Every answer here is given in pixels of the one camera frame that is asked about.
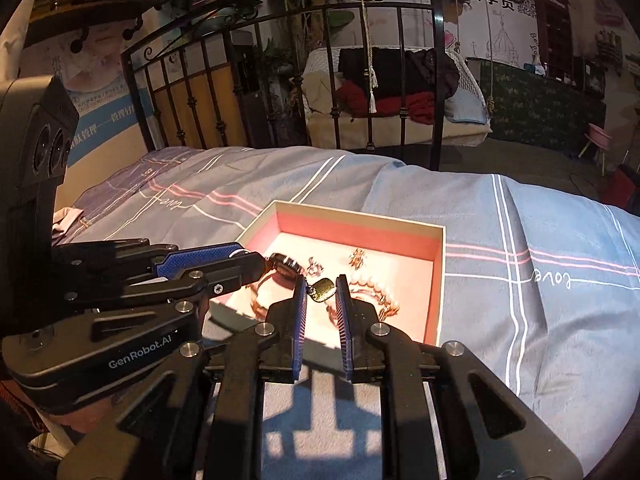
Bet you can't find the white pearl bracelet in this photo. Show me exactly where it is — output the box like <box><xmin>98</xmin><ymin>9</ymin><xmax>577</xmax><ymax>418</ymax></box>
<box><xmin>326</xmin><ymin>271</ymin><xmax>402</xmax><ymax>322</ymax></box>

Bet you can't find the black smart watch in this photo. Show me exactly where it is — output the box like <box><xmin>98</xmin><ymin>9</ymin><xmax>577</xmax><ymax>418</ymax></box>
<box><xmin>248</xmin><ymin>252</ymin><xmax>305</xmax><ymax>321</ymax></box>

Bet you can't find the gold pendant earring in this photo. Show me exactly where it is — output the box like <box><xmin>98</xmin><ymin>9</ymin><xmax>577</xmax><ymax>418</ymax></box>
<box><xmin>306</xmin><ymin>278</ymin><xmax>336</xmax><ymax>304</ymax></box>

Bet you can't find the open cardboard jewelry box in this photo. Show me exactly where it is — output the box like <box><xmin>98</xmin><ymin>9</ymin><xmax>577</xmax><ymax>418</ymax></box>
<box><xmin>209</xmin><ymin>200</ymin><xmax>446</xmax><ymax>370</ymax></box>

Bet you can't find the gold rhinestone brooch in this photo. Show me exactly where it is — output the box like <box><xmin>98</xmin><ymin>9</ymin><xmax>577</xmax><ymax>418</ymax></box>
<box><xmin>348</xmin><ymin>248</ymin><xmax>366</xmax><ymax>270</ymax></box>

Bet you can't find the grey striped bed sheet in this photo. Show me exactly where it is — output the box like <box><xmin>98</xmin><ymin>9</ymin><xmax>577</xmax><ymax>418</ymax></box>
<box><xmin>66</xmin><ymin>146</ymin><xmax>639</xmax><ymax>479</ymax></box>

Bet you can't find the red blanket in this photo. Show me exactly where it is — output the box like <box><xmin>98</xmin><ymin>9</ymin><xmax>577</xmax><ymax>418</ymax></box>
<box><xmin>336</xmin><ymin>80</ymin><xmax>435</xmax><ymax>125</ymax></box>

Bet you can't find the white wicker swing chair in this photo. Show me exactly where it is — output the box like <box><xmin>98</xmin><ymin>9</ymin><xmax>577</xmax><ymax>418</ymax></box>
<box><xmin>302</xmin><ymin>47</ymin><xmax>491</xmax><ymax>150</ymax></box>

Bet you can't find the dark clothes pile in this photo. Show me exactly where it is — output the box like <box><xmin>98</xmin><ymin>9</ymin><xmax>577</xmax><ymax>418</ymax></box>
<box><xmin>337</xmin><ymin>48</ymin><xmax>460</xmax><ymax>99</ymax></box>

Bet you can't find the pink stool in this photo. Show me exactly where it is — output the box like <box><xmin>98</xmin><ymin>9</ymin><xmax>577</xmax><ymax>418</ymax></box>
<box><xmin>578</xmin><ymin>124</ymin><xmax>612</xmax><ymax>177</ymax></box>

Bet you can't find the black iron bed frame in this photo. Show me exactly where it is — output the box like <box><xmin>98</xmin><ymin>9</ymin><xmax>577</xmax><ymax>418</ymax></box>
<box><xmin>122</xmin><ymin>0</ymin><xmax>446</xmax><ymax>170</ymax></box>

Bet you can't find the wooden wall shelf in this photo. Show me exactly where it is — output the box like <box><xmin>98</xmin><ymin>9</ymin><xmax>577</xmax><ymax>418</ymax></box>
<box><xmin>24</xmin><ymin>0</ymin><xmax>163</xmax><ymax>54</ymax></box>

